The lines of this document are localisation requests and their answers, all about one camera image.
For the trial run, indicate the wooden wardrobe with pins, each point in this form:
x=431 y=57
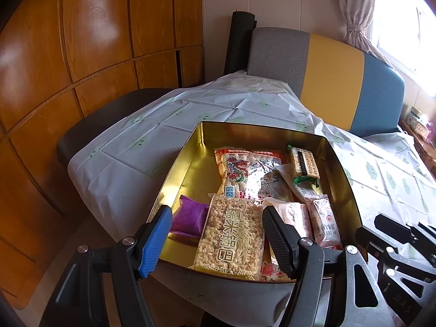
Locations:
x=85 y=41

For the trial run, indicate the pink floral snack packet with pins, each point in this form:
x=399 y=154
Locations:
x=269 y=269

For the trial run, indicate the dark brown chair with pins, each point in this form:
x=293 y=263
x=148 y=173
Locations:
x=102 y=115

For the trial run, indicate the red snack bag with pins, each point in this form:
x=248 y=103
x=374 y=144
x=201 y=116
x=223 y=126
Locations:
x=243 y=173

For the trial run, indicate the brown brittle packet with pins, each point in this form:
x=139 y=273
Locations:
x=294 y=216

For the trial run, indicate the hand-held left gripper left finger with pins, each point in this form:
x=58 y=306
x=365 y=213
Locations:
x=155 y=245

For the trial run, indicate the white tablecloth with green print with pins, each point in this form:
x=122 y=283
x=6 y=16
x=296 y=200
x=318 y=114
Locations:
x=153 y=126

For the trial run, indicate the black rolled mat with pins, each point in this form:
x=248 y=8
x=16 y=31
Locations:
x=238 y=41

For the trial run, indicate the pink patterned curtain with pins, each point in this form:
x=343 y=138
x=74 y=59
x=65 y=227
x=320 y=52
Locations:
x=357 y=6

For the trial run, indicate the gold and white snack bag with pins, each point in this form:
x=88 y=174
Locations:
x=276 y=187

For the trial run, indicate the puffed rice bar packet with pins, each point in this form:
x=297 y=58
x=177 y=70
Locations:
x=228 y=242

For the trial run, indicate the grey yellow blue chair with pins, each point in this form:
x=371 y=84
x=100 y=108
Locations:
x=333 y=75

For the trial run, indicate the white snack packet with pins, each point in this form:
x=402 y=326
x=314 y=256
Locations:
x=325 y=224

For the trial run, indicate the gold tin box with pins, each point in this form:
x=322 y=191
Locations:
x=204 y=150

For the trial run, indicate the wooden side table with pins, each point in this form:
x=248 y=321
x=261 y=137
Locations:
x=427 y=150

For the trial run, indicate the purple snack packet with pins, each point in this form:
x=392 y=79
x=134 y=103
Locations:
x=189 y=218

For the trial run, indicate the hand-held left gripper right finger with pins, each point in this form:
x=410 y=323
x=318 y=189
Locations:
x=277 y=242

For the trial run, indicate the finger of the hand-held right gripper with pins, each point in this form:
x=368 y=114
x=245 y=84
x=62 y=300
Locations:
x=391 y=224
x=369 y=240

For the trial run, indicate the window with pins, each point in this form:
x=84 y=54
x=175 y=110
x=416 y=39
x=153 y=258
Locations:
x=408 y=24

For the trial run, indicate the cracker packet with green ends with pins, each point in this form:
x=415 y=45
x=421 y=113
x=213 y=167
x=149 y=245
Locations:
x=303 y=163

